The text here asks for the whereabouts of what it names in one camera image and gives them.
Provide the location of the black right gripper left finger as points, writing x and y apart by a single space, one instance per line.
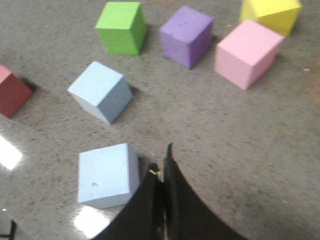
143 216

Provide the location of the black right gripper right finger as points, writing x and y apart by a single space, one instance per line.
187 216

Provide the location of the textured light blue foam cube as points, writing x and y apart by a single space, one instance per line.
108 176

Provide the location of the smooth light blue foam cube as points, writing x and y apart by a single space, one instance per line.
101 91

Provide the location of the pink foam cube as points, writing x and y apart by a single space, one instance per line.
246 53

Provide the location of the dented purple foam cube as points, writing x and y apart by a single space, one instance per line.
186 36

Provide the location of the dark red foam cube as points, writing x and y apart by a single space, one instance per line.
14 93

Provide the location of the green foam cube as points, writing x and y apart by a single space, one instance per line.
122 27

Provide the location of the yellow foam cube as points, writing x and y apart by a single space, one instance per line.
277 15

